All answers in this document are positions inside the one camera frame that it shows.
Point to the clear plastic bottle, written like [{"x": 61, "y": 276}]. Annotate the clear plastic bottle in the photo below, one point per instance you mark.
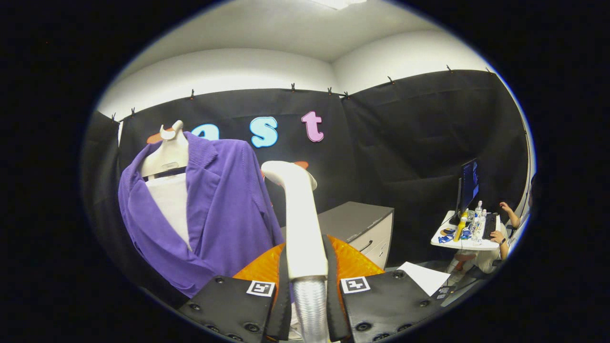
[{"x": 478, "y": 221}]

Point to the ceiling light panel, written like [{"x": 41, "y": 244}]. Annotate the ceiling light panel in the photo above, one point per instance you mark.
[{"x": 338, "y": 3}]

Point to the small white table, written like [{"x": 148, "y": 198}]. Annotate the small white table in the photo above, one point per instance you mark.
[{"x": 469, "y": 245}]

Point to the purple jacket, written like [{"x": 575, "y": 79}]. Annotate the purple jacket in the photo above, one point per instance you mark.
[{"x": 228, "y": 209}]

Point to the yellow bottle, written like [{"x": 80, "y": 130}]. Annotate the yellow bottle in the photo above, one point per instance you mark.
[{"x": 460, "y": 229}]

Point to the black backdrop cloth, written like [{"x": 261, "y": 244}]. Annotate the black backdrop cloth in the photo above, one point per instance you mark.
[{"x": 410, "y": 138}]

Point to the white garment steamer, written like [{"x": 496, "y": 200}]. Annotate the white garment steamer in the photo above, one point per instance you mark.
[{"x": 302, "y": 224}]

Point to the computer monitor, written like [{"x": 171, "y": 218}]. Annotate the computer monitor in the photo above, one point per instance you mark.
[{"x": 469, "y": 186}]

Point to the cream garment hanger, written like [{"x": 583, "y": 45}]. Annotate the cream garment hanger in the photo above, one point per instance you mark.
[{"x": 167, "y": 155}]

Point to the row of black cloth clips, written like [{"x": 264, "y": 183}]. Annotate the row of black cloth clips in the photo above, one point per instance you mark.
[{"x": 293, "y": 87}]

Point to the white paper sheet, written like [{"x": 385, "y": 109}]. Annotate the white paper sheet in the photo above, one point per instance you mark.
[{"x": 424, "y": 277}]

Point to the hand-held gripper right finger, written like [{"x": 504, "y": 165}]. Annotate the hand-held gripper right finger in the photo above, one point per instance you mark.
[{"x": 381, "y": 302}]

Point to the black keyboard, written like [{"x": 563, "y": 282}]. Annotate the black keyboard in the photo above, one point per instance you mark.
[{"x": 489, "y": 226}]

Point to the grey drawer cabinet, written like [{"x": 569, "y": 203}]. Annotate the grey drawer cabinet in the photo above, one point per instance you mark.
[{"x": 352, "y": 221}]

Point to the white garment board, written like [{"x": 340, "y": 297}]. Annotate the white garment board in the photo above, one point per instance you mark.
[{"x": 171, "y": 205}]

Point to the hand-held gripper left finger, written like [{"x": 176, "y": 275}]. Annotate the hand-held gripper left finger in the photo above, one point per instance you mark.
[{"x": 228, "y": 305}]

